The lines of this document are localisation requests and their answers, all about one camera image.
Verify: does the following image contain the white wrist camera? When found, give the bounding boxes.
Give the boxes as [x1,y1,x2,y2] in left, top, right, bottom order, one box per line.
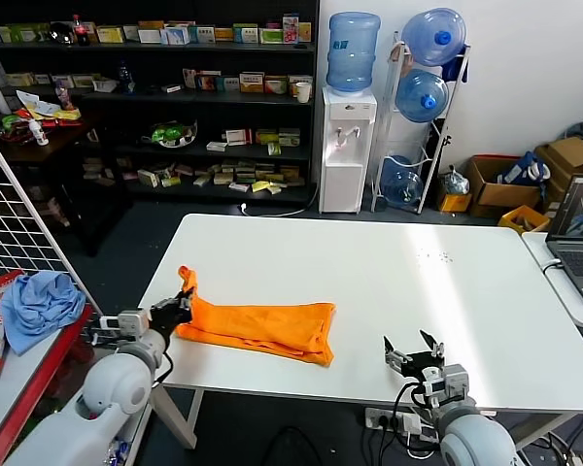
[99,313,150,339]
[420,363,470,407]

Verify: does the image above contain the light blue crumpled cloth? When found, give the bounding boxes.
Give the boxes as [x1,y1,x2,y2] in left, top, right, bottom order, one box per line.
[0,270,87,355]

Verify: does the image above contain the orange yellow medicine box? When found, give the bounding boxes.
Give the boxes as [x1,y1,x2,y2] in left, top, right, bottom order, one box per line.
[239,72,265,93]

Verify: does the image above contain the small yellow box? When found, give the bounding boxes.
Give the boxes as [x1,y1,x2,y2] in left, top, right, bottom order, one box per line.
[436,191,473,214]

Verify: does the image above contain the black shelving unit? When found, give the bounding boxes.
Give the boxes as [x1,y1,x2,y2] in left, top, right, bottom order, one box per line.
[0,0,321,204]

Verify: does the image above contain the red green packaging pile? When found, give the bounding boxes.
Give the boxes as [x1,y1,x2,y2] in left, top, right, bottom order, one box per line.
[0,109,35,142]

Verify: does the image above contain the white red-edged rack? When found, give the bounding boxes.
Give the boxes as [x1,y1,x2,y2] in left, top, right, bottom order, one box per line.
[0,271,120,466]

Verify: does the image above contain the white plastic bottle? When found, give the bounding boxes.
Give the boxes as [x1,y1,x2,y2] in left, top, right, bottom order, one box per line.
[28,117,50,147]

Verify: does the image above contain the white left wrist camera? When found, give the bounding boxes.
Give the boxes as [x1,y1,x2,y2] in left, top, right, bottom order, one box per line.
[99,313,150,339]

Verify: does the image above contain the white water dispenser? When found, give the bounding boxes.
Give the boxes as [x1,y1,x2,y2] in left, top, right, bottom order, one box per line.
[319,85,379,215]

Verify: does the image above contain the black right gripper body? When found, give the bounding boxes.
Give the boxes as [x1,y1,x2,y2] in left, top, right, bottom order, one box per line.
[401,351,446,380]

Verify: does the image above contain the blue bag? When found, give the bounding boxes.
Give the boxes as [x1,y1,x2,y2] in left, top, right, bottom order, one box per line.
[497,150,551,184]

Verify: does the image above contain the shiny silver ball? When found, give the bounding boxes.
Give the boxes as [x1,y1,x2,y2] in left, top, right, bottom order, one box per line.
[48,21,74,46]

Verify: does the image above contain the blue water cooler jug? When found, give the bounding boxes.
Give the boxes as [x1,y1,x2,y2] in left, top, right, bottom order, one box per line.
[394,68,450,124]
[400,7,467,68]
[326,12,382,96]
[382,154,425,208]

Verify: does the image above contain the bowl of green packets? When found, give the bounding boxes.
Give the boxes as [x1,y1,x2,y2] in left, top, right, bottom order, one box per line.
[141,119,199,149]

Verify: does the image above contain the dark blue hanging cloth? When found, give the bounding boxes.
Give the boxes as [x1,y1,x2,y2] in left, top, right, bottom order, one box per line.
[440,43,471,83]

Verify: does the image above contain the cola bottle red cap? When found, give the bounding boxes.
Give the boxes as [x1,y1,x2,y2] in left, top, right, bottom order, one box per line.
[72,13,91,47]

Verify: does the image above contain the white power strip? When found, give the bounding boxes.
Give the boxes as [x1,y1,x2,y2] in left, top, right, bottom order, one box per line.
[364,406,422,435]

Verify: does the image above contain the white metal jug rack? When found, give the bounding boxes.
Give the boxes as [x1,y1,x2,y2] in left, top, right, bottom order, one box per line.
[371,31,471,215]

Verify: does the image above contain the orange t-shirt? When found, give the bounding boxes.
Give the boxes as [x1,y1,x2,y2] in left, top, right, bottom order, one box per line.
[174,265,337,368]

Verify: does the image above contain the yellow plastic bin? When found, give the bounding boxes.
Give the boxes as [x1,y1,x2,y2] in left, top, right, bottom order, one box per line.
[497,204,551,234]

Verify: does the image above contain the purple drink bottle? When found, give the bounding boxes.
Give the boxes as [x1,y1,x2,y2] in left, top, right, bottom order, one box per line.
[53,80,75,112]

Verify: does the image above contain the tall pink medicine box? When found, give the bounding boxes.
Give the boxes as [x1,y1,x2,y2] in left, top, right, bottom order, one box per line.
[282,13,300,45]

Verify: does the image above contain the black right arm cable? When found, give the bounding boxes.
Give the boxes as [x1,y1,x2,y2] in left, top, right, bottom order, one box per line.
[392,381,436,428]

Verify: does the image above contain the white table leg frame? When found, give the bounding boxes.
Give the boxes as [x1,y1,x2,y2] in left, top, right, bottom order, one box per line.
[150,386,205,450]

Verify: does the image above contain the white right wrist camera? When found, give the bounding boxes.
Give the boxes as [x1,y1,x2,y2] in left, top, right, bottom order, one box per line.
[420,363,470,407]

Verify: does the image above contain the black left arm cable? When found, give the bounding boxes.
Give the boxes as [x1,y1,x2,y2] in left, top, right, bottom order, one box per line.
[150,352,174,389]

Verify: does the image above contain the black floor cable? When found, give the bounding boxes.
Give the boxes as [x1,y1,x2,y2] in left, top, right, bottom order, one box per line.
[264,425,322,466]

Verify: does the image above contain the white wire grid panel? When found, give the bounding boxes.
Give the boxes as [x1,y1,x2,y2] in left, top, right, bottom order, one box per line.
[0,118,122,350]

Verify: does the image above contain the open cardboard box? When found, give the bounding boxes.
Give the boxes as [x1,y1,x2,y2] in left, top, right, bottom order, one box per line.
[463,153,543,218]

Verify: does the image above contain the white floor cable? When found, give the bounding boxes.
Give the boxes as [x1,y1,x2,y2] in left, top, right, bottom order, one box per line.
[237,183,321,218]

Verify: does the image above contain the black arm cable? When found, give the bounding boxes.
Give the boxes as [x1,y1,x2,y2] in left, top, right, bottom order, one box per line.
[392,381,436,428]
[150,352,174,389]

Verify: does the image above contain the loose paper sheets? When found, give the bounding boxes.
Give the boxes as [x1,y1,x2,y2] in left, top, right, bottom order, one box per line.
[15,89,82,122]

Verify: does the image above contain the red snack bag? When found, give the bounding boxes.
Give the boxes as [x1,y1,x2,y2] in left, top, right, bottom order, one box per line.
[0,269,26,305]

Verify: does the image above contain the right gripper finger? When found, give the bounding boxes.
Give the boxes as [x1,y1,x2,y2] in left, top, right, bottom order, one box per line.
[420,329,446,360]
[383,335,412,373]

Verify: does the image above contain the closed cardboard box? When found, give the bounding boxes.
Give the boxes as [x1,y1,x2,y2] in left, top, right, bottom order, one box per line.
[533,136,583,179]

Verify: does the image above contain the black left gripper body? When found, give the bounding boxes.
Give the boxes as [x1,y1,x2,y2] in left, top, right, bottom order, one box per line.
[149,305,191,334]

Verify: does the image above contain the blue drink bottle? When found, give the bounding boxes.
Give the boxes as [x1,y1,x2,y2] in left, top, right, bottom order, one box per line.
[116,58,136,94]

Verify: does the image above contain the dark wooden table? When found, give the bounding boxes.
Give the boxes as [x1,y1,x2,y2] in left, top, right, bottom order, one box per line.
[0,109,132,258]

